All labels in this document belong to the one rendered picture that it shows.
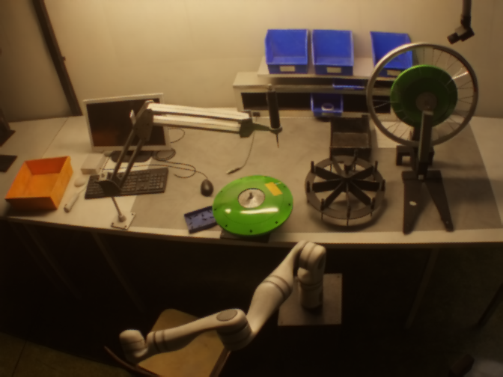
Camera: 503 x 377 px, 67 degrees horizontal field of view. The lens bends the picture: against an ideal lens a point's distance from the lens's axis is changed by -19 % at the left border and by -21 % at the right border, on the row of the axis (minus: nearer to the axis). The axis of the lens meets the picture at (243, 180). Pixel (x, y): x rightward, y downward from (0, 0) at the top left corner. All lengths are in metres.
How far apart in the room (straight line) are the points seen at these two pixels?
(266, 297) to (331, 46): 1.42
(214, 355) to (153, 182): 0.88
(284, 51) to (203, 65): 0.46
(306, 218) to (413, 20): 1.15
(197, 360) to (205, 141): 1.13
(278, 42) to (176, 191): 0.91
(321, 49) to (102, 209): 1.35
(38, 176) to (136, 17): 1.08
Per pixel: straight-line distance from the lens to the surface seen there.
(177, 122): 1.71
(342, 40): 2.30
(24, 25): 2.93
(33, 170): 2.67
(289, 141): 2.28
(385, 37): 2.30
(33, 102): 3.25
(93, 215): 2.20
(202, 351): 1.95
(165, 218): 2.04
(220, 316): 1.21
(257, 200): 1.76
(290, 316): 1.72
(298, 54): 2.36
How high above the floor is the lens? 2.35
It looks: 43 degrees down
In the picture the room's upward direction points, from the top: 11 degrees counter-clockwise
